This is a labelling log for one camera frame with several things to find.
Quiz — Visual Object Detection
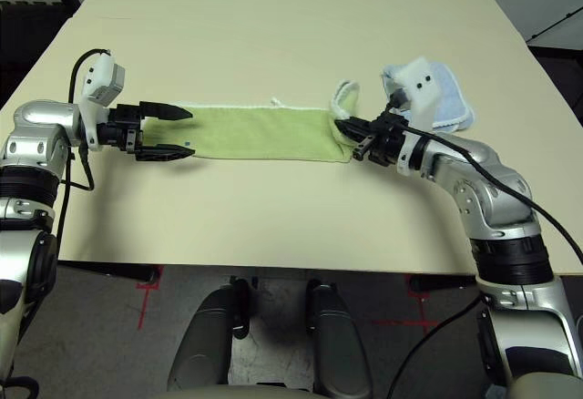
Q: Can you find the folded light blue towel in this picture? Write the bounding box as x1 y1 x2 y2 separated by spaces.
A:
380 59 477 134

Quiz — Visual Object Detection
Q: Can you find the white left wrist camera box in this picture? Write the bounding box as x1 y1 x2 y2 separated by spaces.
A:
75 50 127 152

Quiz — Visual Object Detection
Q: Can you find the black table foot bar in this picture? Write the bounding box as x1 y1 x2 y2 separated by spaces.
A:
407 273 479 294
58 260 160 286

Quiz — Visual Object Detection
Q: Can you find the green towel with white trim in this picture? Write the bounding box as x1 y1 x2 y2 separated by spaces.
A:
175 78 361 164

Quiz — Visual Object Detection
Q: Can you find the black metal frame furniture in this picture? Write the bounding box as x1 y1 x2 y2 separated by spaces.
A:
523 2 583 122

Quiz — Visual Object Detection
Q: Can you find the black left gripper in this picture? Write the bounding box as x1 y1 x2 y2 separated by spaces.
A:
97 100 197 163

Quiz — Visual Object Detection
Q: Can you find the grey robot torso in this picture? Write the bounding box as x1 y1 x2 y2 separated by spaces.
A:
157 383 320 399

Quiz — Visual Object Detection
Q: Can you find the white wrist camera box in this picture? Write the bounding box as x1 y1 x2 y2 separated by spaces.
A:
389 56 445 177
75 50 127 152

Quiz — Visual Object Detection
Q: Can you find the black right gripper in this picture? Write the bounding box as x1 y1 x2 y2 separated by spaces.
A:
335 111 414 168

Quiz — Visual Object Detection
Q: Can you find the dark grey right robot leg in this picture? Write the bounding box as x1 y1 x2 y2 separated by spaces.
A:
305 280 373 399

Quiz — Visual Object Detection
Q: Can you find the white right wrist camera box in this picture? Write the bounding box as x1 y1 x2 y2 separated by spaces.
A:
389 56 445 177

